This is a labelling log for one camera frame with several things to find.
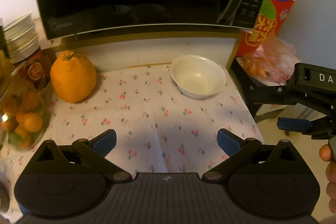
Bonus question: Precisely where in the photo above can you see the large orange citrus on table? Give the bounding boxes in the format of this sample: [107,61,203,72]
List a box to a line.
[50,51,97,103]

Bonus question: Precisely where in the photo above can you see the cherry print tablecloth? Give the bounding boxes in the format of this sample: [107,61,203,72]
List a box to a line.
[0,63,264,214]

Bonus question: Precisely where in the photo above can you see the red fruit gift box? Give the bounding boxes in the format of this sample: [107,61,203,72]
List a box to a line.
[236,0,295,57]

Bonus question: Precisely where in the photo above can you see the glass jar with tangerines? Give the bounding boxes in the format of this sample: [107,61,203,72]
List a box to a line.
[1,69,50,151]

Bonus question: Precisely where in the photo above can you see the red labelled tin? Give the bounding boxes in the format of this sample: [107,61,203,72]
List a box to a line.
[19,48,56,91]

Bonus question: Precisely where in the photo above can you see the plastic bag of fruit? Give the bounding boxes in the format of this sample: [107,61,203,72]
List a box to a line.
[240,35,301,83]

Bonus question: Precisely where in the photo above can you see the black and white carton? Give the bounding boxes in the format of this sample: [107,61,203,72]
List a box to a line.
[229,57,287,123]

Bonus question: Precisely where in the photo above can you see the stack of white containers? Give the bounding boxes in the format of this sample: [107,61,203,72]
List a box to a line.
[3,12,40,64]

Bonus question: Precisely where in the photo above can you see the person's right hand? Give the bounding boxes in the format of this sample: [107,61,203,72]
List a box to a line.
[319,144,336,214]

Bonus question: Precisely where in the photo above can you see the small white bowl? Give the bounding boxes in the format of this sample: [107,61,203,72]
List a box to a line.
[170,55,227,99]

